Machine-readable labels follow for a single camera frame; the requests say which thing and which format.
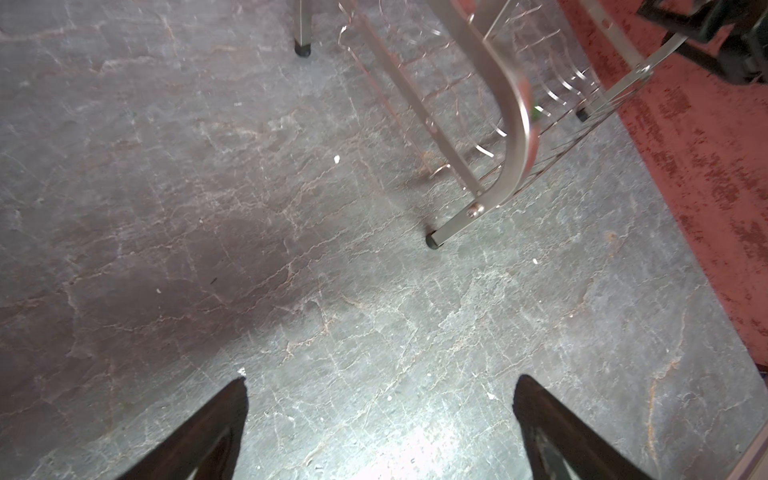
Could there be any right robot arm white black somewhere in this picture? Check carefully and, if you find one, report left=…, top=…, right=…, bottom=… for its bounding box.
left=636, top=0, right=767, bottom=85

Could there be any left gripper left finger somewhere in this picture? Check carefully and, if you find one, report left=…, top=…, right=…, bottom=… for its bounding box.
left=121, top=376, right=249, bottom=479

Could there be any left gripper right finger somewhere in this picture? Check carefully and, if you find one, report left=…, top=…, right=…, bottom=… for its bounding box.
left=513, top=374, right=650, bottom=480

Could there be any stainless steel dish rack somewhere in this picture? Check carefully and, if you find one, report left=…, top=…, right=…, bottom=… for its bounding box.
left=292, top=0, right=691, bottom=251

